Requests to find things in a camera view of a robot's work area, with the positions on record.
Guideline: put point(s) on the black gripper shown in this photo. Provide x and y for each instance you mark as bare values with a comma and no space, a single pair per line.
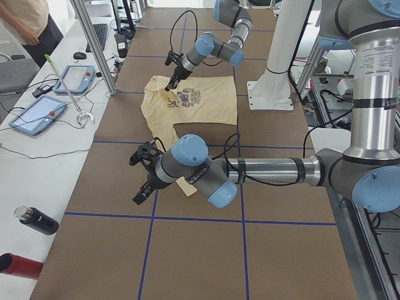
179,74
152,180

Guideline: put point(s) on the cream long-sleeve graphic t-shirt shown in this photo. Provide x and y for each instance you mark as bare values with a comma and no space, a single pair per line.
195,100

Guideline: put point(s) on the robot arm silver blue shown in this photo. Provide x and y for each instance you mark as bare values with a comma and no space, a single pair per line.
367,172
229,13

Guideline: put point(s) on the black keyboard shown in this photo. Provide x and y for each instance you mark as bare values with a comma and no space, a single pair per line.
101,31

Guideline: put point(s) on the far blue teach pendant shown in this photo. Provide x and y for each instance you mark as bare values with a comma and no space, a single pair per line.
78,78

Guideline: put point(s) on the blue teach pendant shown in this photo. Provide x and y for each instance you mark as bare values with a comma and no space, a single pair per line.
78,78
38,115

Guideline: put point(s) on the silver reacher grabber tool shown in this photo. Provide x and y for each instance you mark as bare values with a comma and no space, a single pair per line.
81,114

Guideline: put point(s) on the black computer mouse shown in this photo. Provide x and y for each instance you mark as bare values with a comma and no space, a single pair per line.
79,55

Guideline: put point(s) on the black water bottle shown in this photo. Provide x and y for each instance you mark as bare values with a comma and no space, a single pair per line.
35,219

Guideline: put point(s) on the near blue teach pendant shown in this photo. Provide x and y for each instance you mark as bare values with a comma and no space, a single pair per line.
38,115

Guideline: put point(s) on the red water bottle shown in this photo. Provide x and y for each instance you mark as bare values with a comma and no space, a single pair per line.
19,266

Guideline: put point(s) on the person in beige shirt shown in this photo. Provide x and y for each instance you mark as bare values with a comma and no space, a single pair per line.
30,22

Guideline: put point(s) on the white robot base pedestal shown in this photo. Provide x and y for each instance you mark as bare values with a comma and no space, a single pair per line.
272,90

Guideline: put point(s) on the aluminium frame post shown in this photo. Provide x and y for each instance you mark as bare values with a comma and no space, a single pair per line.
95,46

